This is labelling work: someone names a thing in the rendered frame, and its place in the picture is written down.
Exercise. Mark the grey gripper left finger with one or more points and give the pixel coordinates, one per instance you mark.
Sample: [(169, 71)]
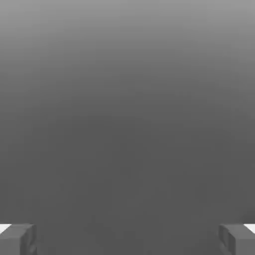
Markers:
[(14, 241)]

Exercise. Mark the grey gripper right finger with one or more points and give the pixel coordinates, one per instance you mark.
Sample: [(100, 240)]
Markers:
[(241, 241)]

